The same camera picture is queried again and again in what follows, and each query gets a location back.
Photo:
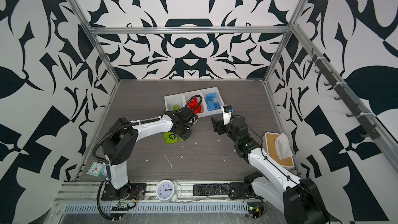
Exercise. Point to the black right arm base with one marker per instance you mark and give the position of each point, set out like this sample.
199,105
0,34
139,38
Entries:
241,190

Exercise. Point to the black remote control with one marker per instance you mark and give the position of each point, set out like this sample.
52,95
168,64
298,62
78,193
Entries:
211,190

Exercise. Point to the white analog clock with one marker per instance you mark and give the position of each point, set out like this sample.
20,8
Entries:
165,190

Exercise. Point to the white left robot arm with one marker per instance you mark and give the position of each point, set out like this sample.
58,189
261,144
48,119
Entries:
116,146

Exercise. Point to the white middle storage bin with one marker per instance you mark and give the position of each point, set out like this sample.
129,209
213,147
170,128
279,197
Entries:
189,95

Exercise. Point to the electronics board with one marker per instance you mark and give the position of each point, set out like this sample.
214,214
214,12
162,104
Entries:
123,206
256,209

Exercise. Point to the red D-shaped lego piece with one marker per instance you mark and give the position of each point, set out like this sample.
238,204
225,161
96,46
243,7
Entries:
195,105

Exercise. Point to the black hook rail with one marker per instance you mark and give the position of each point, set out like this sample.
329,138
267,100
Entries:
358,110

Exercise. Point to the aluminium frame crossbar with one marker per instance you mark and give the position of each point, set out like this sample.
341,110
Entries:
187,30

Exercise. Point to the white storage bin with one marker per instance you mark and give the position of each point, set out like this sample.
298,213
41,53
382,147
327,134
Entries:
189,95
171,101
218,99

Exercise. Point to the white left storage bin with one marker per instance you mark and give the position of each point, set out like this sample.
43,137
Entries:
171,101

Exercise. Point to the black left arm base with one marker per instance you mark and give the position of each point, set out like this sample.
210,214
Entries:
133,191

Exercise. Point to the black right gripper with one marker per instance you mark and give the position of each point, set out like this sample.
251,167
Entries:
218,125

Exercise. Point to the electronics board right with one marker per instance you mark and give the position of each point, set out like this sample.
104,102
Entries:
256,209

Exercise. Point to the blue lego brick studs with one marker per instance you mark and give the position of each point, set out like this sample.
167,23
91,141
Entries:
211,95

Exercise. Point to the blue lego brick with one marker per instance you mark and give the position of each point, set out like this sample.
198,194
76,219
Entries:
213,106

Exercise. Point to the electronics board left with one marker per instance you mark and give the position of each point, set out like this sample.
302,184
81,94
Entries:
123,206

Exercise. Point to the white right storage bin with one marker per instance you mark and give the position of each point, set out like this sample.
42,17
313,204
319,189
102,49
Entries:
218,99

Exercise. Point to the large green lego plate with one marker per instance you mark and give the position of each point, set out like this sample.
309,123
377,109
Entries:
170,138

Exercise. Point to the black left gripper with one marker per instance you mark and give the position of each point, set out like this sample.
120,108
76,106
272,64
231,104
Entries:
184,137

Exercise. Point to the white perforated cable tray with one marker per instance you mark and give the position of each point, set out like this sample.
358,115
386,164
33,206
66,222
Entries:
168,208

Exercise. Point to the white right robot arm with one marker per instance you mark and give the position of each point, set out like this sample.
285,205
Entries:
298,199

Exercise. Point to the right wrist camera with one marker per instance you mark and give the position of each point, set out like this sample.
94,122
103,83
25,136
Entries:
227,114

